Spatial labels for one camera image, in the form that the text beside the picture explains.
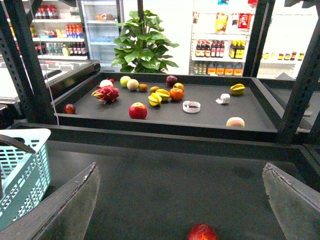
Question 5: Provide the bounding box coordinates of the yellow starfruit front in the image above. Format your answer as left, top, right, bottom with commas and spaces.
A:
148, 92, 162, 107

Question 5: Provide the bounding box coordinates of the brown kiwi right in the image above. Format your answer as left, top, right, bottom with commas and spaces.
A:
150, 86, 160, 93

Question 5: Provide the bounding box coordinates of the red apple in tray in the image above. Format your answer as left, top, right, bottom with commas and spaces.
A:
128, 102, 148, 120

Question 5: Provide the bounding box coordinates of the black metal frame post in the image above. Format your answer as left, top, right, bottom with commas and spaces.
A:
277, 22, 320, 144
0, 0, 59, 124

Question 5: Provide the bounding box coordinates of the dark purple round fruit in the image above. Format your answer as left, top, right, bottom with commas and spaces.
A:
165, 75, 178, 87

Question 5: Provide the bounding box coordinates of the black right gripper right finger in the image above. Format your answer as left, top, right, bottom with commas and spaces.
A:
262, 162, 320, 240

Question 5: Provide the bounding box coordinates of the yellow starfruit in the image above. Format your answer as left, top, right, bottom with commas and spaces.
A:
148, 92, 162, 107
155, 88, 171, 101
230, 83, 246, 96

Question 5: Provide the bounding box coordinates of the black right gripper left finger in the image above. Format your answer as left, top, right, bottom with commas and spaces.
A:
0, 163, 101, 240

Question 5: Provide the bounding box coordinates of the light blue plastic basket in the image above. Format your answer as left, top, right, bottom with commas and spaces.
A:
0, 128, 51, 230

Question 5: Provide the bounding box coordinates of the left drinks shelf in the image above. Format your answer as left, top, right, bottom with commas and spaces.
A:
22, 0, 89, 61

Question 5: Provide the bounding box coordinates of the black freezer counter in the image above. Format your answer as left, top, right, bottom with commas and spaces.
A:
39, 59, 101, 98

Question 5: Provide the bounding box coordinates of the pale green pink peach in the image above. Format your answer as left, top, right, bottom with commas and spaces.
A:
126, 79, 140, 91

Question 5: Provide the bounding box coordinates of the pink dragon fruit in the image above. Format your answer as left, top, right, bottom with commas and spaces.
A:
91, 85, 120, 104

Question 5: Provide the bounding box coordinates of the yellow starfruit far right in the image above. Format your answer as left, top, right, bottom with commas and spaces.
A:
230, 83, 246, 96

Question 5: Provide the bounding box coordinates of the black display tray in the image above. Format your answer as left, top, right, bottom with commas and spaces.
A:
54, 72, 284, 143

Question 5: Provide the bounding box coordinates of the pale pink peach front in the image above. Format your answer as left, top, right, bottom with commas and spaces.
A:
226, 117, 245, 128

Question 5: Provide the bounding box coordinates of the brown kiwi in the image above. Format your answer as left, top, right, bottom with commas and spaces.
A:
150, 86, 160, 93
138, 83, 148, 92

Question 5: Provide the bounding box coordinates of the glass door refrigerator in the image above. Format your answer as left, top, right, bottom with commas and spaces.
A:
79, 0, 124, 72

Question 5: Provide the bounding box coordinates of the black metal frame post right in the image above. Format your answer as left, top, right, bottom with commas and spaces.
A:
277, 22, 320, 144

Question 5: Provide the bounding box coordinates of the brown kiwi left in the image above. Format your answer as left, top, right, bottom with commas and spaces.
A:
138, 83, 148, 92

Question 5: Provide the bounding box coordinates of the red apple near camera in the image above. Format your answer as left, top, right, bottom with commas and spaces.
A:
187, 223, 220, 240

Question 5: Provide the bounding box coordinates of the right sauce bottle shelf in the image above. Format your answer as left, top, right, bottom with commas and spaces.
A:
189, 0, 258, 77

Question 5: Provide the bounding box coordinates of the green potted plant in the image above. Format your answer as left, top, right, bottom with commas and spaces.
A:
111, 10, 179, 74

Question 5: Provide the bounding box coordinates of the green apple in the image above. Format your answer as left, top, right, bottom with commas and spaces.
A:
120, 75, 131, 88

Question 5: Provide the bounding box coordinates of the black metal frame post left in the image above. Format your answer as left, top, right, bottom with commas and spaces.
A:
0, 0, 59, 124

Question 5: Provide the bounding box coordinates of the white hanging cable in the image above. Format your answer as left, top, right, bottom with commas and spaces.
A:
29, 0, 60, 127

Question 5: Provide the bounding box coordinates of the white round fruit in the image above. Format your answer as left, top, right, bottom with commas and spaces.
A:
99, 79, 114, 88

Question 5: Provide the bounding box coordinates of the clear tape ring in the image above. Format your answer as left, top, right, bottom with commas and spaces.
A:
182, 100, 202, 114

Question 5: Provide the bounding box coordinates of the small dark red plum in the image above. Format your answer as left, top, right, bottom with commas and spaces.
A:
63, 103, 76, 115

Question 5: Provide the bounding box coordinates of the red yellow apple back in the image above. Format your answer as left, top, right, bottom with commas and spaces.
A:
173, 82, 185, 92

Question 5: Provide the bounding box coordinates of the yellow starfruit back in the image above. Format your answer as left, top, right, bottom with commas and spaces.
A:
155, 88, 171, 101

